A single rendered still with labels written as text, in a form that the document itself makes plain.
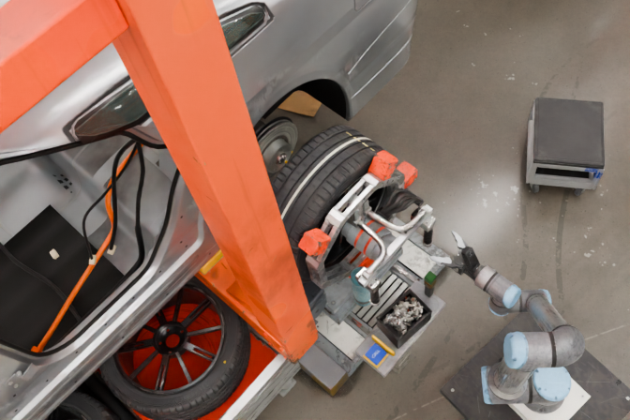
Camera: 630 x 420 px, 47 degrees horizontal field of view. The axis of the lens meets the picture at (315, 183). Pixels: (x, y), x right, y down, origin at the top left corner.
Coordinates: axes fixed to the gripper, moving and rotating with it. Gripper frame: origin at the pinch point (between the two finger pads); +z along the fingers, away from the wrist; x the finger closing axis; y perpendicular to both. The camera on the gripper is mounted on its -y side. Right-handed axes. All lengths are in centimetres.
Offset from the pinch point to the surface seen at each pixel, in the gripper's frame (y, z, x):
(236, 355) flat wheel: 32, 42, -85
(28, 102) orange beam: -181, 22, -92
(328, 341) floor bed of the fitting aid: 75, 27, -48
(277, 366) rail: 43, 29, -76
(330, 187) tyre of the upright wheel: -35, 37, -21
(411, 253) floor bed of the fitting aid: 75, 26, 15
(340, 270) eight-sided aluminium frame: 20.6, 29.9, -29.7
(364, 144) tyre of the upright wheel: -27, 42, 4
